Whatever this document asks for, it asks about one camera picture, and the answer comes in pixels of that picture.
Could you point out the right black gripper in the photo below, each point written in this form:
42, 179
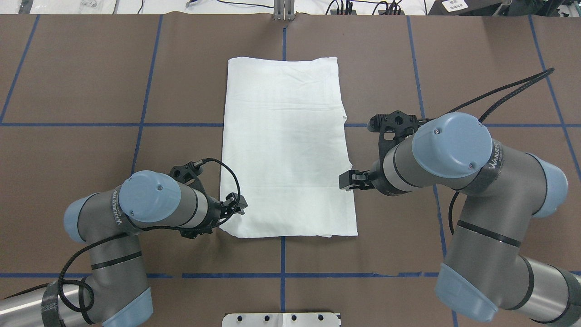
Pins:
375, 178

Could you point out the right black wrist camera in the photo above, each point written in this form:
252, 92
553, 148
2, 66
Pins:
394, 128

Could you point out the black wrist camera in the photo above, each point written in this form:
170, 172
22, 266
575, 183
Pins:
394, 128
185, 171

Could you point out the white long-sleeve printed shirt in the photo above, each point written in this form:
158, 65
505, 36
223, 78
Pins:
284, 138

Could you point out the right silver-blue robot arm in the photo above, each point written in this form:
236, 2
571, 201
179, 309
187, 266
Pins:
483, 271

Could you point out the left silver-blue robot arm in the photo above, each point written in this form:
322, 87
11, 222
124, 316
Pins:
106, 282

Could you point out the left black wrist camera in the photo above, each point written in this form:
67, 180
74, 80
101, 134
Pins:
185, 171

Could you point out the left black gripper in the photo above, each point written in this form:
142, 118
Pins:
214, 215

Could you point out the black box white label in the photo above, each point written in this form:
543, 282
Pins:
473, 8

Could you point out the aluminium frame post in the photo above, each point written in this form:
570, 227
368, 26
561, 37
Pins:
284, 10

